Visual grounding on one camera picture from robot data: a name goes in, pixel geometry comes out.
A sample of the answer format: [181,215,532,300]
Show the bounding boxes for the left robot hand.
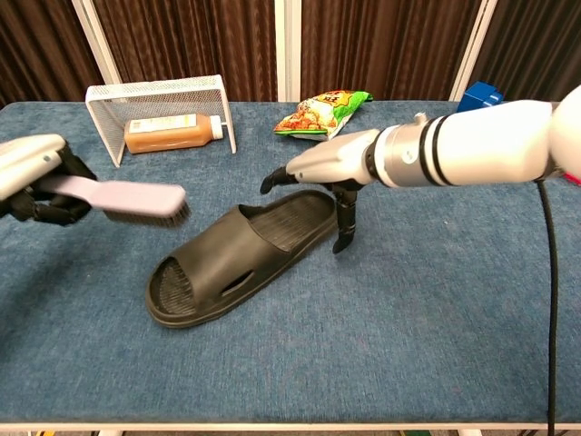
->
[0,134,99,227]

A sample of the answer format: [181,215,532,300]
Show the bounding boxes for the white screen post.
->
[448,0,499,102]
[71,0,123,86]
[274,0,303,103]

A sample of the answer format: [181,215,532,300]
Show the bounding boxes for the orange juice bottle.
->
[123,113,224,155]

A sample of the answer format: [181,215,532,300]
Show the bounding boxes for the blue toy building brick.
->
[456,81,505,114]

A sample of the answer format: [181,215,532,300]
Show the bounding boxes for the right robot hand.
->
[260,129,382,254]

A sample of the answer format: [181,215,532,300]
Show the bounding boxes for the grey cleaning brush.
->
[38,174,192,228]

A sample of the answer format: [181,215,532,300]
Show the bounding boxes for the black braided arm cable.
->
[535,179,560,436]

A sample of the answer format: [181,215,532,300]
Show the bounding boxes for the white mesh metal rack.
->
[84,74,239,169]

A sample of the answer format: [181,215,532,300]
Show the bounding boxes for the green snack bag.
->
[273,89,374,141]

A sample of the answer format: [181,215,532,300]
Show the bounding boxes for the blue fabric table cover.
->
[0,100,581,426]

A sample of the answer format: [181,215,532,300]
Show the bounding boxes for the brown pleated screen panel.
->
[93,0,278,102]
[0,0,106,109]
[471,0,581,104]
[300,0,482,102]

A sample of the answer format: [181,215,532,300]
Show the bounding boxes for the black rubber slide sandal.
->
[144,189,340,329]

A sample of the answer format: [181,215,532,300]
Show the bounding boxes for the white table frame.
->
[0,421,581,436]

